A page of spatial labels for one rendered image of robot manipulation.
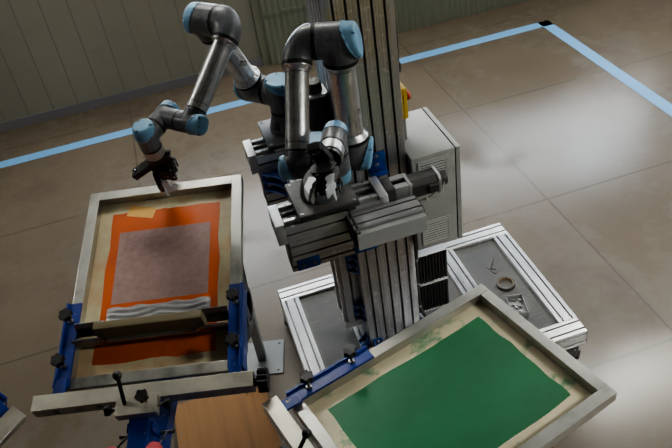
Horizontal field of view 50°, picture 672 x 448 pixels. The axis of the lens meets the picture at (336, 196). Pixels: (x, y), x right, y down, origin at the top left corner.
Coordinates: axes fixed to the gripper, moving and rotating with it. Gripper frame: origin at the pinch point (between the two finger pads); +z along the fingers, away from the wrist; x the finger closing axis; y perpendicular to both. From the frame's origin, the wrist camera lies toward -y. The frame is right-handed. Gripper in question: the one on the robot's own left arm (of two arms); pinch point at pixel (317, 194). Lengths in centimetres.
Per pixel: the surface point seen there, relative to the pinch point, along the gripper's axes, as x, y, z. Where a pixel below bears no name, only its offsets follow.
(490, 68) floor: -38, 176, -381
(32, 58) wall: 311, 73, -337
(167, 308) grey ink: 69, 48, -13
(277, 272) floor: 92, 157, -146
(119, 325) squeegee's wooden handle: 78, 39, 1
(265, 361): 85, 157, -81
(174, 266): 70, 43, -29
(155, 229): 80, 37, -44
